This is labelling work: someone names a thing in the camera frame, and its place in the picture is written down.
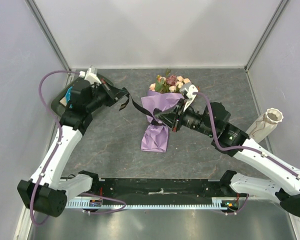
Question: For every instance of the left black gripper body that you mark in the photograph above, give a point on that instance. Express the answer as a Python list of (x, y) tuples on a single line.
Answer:
[(103, 96)]

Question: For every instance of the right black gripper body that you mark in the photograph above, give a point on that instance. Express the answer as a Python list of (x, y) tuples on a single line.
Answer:
[(182, 105)]

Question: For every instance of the black ribbon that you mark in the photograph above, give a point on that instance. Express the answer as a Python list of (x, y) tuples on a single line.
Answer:
[(144, 111)]

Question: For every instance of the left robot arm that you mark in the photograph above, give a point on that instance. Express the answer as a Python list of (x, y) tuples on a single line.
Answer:
[(44, 192)]

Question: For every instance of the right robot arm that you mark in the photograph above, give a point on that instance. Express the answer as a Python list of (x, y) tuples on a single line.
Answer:
[(283, 183)]

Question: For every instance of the white ceramic vase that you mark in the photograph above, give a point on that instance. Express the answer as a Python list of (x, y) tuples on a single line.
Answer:
[(265, 124)]

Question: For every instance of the blue rimmed black plate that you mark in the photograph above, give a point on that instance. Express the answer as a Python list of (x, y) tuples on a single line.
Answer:
[(68, 94)]

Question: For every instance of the dark green tray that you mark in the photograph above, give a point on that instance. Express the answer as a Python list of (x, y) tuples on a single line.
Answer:
[(55, 105)]

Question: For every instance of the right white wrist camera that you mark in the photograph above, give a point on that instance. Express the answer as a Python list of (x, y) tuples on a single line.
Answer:
[(189, 92)]

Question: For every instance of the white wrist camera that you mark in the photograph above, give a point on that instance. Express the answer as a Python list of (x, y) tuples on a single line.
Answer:
[(189, 92), (90, 75)]

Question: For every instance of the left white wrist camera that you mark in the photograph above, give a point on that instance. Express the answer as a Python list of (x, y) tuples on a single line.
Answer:
[(90, 75)]

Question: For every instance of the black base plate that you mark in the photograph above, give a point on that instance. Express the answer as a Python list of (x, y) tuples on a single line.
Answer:
[(161, 191)]

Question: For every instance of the aluminium front rail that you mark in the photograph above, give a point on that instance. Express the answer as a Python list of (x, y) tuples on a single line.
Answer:
[(241, 184)]

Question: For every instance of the light blue cable duct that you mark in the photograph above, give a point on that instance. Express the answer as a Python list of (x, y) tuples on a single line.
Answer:
[(90, 203)]

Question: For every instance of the left aluminium frame post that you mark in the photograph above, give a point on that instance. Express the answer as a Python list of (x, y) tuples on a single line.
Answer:
[(47, 33)]

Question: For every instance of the aluminium frame post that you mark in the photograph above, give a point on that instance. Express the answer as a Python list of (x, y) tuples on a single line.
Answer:
[(47, 33), (266, 33)]

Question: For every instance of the right aluminium frame post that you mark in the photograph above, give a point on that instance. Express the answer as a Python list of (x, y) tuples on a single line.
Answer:
[(266, 33)]

